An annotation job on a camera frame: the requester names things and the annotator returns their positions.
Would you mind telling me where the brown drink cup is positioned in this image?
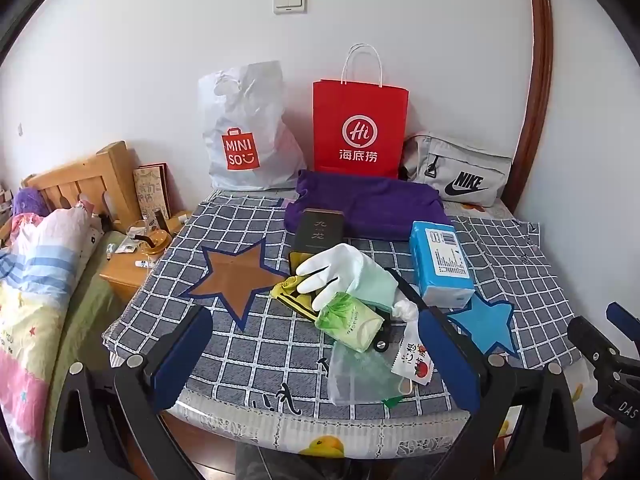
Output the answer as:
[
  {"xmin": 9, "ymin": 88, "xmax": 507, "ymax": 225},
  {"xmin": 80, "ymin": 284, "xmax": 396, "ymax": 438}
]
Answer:
[{"xmin": 137, "ymin": 227, "xmax": 169, "ymax": 257}]

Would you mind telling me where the green tissue packet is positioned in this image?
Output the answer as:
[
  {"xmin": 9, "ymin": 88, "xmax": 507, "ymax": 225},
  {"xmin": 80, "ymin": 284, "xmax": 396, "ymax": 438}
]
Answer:
[{"xmin": 314, "ymin": 291, "xmax": 385, "ymax": 353}]

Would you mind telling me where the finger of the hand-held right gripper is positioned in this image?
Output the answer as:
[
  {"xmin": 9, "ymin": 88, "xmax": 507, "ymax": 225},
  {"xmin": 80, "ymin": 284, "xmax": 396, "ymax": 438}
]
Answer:
[
  {"xmin": 567, "ymin": 316, "xmax": 627, "ymax": 375},
  {"xmin": 606, "ymin": 302, "xmax": 640, "ymax": 346}
]

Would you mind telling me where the purple plush toy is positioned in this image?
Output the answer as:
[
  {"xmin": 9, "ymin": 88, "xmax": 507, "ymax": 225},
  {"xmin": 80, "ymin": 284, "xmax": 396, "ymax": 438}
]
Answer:
[{"xmin": 12, "ymin": 187, "xmax": 52, "ymax": 217}]

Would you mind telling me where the red paper bag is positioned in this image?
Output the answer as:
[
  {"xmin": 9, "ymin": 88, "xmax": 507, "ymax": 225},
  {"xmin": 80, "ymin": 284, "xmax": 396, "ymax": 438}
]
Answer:
[{"xmin": 312, "ymin": 44, "xmax": 410, "ymax": 179}]

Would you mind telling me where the wooden headboard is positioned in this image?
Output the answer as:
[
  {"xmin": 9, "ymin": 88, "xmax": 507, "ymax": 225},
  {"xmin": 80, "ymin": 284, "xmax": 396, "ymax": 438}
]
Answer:
[{"xmin": 22, "ymin": 141, "xmax": 143, "ymax": 235}]

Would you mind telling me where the blue tissue pack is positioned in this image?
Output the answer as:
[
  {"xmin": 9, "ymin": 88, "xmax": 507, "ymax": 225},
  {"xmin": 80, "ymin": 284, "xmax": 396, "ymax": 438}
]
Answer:
[{"xmin": 409, "ymin": 220, "xmax": 476, "ymax": 308}]

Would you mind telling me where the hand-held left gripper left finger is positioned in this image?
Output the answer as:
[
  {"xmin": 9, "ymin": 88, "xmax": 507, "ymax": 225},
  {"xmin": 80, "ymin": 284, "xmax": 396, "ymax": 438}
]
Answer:
[{"xmin": 47, "ymin": 305, "xmax": 216, "ymax": 480}]

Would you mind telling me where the green bed sheet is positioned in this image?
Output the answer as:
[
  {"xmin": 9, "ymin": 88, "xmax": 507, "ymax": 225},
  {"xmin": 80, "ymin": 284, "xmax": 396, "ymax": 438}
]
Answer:
[{"xmin": 44, "ymin": 230, "xmax": 132, "ymax": 413}]

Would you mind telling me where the yellow black striped packet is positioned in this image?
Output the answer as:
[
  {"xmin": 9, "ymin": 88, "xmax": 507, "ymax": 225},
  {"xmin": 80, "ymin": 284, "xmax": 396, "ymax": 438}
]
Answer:
[{"xmin": 270, "ymin": 279, "xmax": 323, "ymax": 322}]

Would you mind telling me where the white snack packet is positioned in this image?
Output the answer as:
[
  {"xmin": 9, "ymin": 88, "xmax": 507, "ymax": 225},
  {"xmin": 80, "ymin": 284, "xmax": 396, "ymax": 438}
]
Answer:
[{"xmin": 390, "ymin": 320, "xmax": 434, "ymax": 387}]

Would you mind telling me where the purple towel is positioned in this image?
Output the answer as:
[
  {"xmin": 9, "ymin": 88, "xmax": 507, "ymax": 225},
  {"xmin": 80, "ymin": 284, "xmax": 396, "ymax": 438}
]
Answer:
[{"xmin": 284, "ymin": 169, "xmax": 452, "ymax": 242}]

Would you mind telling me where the grey waist bag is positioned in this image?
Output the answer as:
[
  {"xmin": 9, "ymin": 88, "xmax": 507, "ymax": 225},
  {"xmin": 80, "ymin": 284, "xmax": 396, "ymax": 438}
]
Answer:
[{"xmin": 401, "ymin": 132, "xmax": 514, "ymax": 207}]

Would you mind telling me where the clear plastic bag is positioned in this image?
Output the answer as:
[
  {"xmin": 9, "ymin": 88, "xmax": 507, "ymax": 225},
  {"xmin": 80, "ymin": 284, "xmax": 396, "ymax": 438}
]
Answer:
[{"xmin": 327, "ymin": 341, "xmax": 407, "ymax": 407}]

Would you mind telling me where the colourful striped quilt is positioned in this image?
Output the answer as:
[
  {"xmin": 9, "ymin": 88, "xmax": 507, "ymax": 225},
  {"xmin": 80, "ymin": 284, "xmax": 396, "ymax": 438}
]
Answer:
[{"xmin": 0, "ymin": 202, "xmax": 107, "ymax": 480}]

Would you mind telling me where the wooden nightstand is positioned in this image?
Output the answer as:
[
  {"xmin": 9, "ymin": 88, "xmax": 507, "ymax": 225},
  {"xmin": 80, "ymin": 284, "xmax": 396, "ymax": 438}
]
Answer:
[{"xmin": 99, "ymin": 217, "xmax": 187, "ymax": 307}]

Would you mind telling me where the brown wooden door frame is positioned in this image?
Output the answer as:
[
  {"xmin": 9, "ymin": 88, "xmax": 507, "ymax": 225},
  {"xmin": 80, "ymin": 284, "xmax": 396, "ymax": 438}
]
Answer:
[{"xmin": 509, "ymin": 0, "xmax": 555, "ymax": 212}]

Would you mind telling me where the brown hardcover book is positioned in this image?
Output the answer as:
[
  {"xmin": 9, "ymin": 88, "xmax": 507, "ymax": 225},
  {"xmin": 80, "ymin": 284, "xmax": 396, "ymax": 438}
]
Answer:
[{"xmin": 132, "ymin": 162, "xmax": 177, "ymax": 222}]

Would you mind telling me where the small white cloth bundle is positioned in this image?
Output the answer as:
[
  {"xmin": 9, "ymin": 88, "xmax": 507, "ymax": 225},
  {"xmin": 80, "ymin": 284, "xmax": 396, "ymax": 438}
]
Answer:
[{"xmin": 393, "ymin": 299, "xmax": 420, "ymax": 322}]

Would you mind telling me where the white plastic shopping bag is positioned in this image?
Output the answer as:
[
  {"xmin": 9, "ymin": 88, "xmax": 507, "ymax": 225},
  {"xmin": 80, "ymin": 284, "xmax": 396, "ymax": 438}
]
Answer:
[{"xmin": 197, "ymin": 60, "xmax": 307, "ymax": 192}]

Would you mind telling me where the white glove with green cuff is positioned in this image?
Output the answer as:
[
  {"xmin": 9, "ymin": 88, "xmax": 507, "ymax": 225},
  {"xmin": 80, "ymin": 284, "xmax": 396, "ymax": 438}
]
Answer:
[{"xmin": 295, "ymin": 242, "xmax": 401, "ymax": 313}]

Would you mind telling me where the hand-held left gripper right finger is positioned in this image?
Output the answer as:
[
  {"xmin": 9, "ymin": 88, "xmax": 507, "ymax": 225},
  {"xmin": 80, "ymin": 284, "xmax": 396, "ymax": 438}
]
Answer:
[{"xmin": 417, "ymin": 307, "xmax": 583, "ymax": 480}]

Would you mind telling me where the dark green tin box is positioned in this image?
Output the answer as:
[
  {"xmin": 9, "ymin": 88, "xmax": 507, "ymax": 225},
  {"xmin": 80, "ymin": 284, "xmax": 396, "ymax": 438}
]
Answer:
[{"xmin": 287, "ymin": 207, "xmax": 346, "ymax": 273}]

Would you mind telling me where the person's right hand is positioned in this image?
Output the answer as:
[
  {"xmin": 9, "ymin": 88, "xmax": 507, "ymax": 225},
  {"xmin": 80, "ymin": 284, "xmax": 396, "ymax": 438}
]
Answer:
[{"xmin": 585, "ymin": 419, "xmax": 632, "ymax": 480}]

